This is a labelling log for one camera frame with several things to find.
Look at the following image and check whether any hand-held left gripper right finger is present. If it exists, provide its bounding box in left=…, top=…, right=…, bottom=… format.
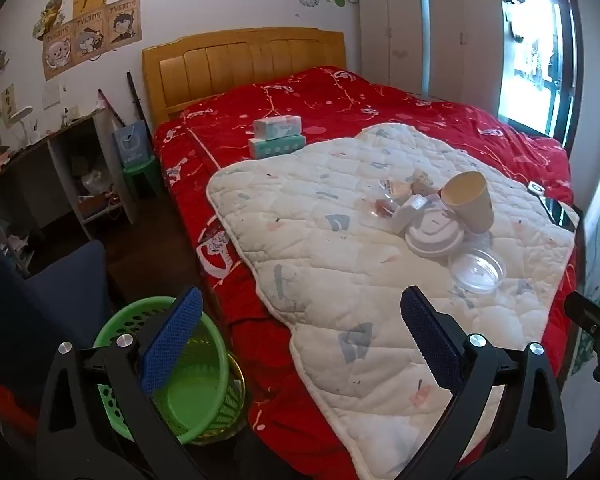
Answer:
left=399, top=285, right=567, bottom=480

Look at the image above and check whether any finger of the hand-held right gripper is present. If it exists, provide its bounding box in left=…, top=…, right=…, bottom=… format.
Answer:
left=564, top=290, right=600, bottom=334

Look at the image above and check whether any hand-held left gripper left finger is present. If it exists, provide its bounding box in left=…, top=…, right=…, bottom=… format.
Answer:
left=36, top=286, right=206, bottom=480

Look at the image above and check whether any green plastic basket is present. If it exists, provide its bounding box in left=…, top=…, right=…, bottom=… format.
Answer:
left=92, top=296, right=232, bottom=445

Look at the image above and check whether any white round lid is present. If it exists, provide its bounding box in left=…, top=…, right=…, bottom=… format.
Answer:
left=405, top=210, right=466, bottom=258

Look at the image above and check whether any small white box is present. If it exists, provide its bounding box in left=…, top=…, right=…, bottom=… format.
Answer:
left=391, top=194, right=428, bottom=235

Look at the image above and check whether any beige paper cup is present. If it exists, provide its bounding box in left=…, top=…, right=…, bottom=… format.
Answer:
left=440, top=170, right=496, bottom=235

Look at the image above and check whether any tissue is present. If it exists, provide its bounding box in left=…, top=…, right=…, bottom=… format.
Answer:
left=411, top=169, right=438, bottom=195

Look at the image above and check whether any red printed blanket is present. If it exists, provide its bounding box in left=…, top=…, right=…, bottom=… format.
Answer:
left=152, top=65, right=583, bottom=480

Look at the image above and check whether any black smartphone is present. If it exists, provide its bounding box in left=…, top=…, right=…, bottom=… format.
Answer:
left=540, top=195, right=581, bottom=233

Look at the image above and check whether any blue chair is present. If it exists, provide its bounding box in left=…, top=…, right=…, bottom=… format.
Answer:
left=0, top=240, right=108, bottom=411

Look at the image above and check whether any white quilted blanket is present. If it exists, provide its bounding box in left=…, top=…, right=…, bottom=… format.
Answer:
left=206, top=122, right=578, bottom=480

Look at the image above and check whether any green plastic stool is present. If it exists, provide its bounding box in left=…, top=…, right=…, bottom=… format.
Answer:
left=121, top=156, right=162, bottom=198

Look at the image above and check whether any white plastic bag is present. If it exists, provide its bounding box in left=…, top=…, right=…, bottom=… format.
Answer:
left=80, top=170, right=112, bottom=196

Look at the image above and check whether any white desk with shelves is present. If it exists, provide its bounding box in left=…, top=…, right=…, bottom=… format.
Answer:
left=0, top=110, right=136, bottom=281

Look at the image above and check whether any blue-grey box on stool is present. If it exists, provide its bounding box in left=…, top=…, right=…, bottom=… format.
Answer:
left=112, top=121, right=151, bottom=167

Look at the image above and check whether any teal tissue pack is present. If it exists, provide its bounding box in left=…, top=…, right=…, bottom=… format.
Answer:
left=248, top=134, right=307, bottom=160

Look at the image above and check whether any white tissue pack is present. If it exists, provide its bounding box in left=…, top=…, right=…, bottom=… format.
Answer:
left=252, top=115, right=302, bottom=141

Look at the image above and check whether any red stick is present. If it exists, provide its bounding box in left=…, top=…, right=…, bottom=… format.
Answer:
left=97, top=89, right=127, bottom=128

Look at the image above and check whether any dark stick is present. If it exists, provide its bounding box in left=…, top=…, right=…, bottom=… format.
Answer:
left=126, top=72, right=147, bottom=123

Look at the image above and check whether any window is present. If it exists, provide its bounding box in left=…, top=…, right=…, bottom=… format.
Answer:
left=497, top=0, right=581, bottom=146

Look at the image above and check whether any white desk lamp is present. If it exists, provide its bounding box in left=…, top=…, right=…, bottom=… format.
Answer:
left=10, top=105, right=35, bottom=143

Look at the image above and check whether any wooden bed headboard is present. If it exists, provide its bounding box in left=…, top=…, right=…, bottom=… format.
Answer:
left=141, top=27, right=347, bottom=128

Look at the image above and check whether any white two-door wardrobe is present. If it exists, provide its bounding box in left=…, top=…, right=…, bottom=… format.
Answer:
left=426, top=0, right=505, bottom=111
left=356, top=0, right=428, bottom=98

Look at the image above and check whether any brown three-figure wall poster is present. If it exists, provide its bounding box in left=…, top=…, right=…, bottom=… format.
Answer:
left=42, top=0, right=143, bottom=81

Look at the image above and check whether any cartoon figure wall sticker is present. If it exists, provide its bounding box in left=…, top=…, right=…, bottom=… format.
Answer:
left=32, top=0, right=73, bottom=41

